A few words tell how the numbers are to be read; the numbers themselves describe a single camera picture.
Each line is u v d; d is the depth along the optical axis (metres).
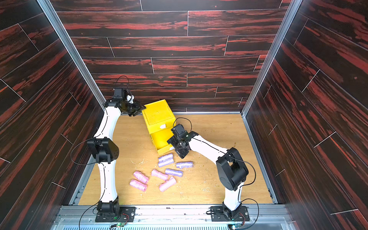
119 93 0.77
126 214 0.73
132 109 0.82
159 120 0.87
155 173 0.86
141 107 0.88
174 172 0.86
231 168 0.47
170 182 0.83
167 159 0.91
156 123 0.86
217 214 0.73
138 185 0.82
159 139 0.98
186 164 0.89
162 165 0.90
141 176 0.84
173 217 0.73
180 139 0.69
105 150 0.60
